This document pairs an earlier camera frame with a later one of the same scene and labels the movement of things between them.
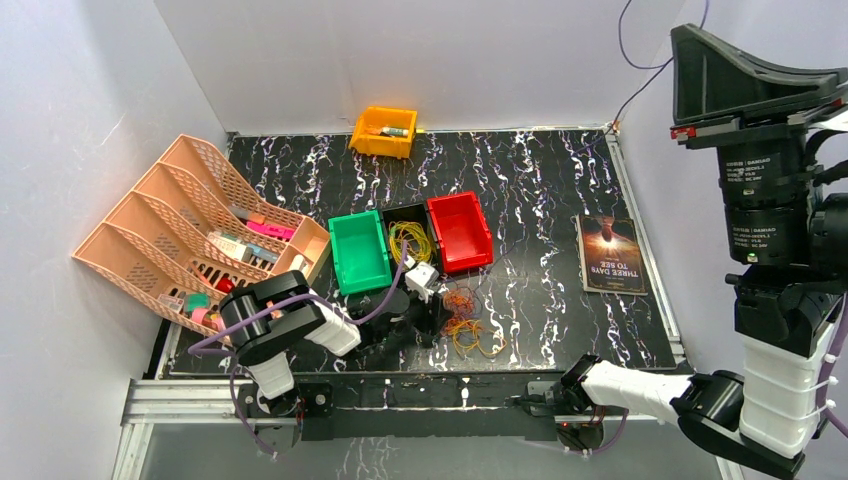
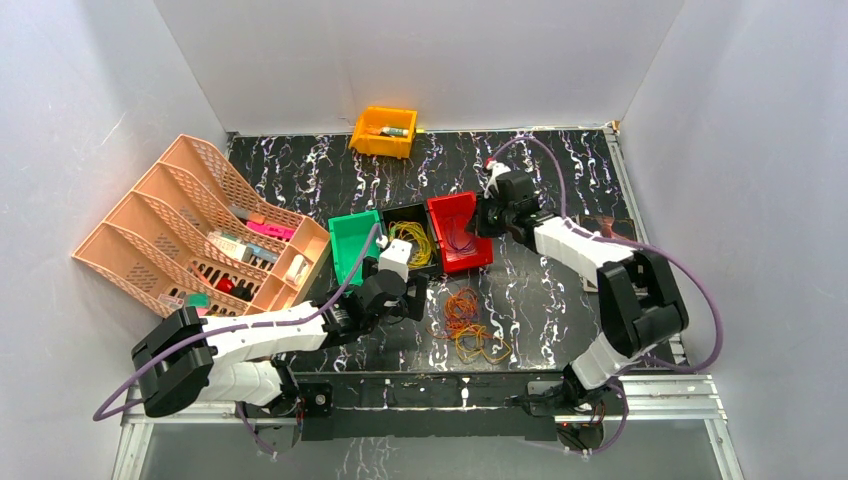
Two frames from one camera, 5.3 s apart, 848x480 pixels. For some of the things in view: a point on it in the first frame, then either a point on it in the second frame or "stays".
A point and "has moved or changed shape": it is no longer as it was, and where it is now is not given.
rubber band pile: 664,64 → 452,244
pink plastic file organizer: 193,232 stays
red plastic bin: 460,228 stays
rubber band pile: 459,307 has moved or changed shape
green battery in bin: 396,132 stays
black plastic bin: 415,213 stays
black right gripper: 714,86 → 481,228
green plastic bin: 360,252 stays
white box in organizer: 227,244 stays
